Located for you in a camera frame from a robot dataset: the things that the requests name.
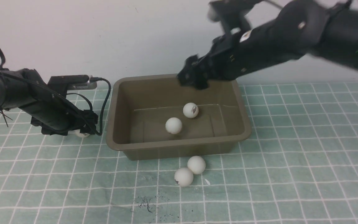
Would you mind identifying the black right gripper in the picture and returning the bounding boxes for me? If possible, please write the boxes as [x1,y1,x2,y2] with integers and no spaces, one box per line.
[177,33,243,90]

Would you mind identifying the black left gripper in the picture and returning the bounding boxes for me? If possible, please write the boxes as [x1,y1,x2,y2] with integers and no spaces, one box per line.
[30,93,99,136]

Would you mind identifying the white ping-pong ball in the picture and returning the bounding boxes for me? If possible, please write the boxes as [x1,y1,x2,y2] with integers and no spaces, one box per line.
[183,102,199,119]
[187,156,206,175]
[174,167,194,187]
[74,129,90,138]
[165,117,183,134]

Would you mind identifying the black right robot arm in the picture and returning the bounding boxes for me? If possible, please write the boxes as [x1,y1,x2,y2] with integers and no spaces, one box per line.
[177,0,358,90]

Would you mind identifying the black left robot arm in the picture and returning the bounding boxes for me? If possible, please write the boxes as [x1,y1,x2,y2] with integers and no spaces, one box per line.
[0,69,100,136]

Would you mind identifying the olive green plastic bin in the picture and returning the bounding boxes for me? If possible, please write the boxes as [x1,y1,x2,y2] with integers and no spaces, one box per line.
[105,74,252,161]

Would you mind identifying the green checkered tablecloth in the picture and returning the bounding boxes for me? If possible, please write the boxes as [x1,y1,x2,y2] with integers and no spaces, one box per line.
[0,82,358,224]

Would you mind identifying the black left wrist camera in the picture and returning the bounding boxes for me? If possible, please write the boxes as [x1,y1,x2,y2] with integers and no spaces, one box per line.
[47,75,98,95]

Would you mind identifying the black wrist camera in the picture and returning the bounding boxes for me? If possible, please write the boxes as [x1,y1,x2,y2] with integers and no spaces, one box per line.
[47,75,98,95]
[207,0,262,35]

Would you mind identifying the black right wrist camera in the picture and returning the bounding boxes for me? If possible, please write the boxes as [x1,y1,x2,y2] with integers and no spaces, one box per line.
[207,0,262,35]

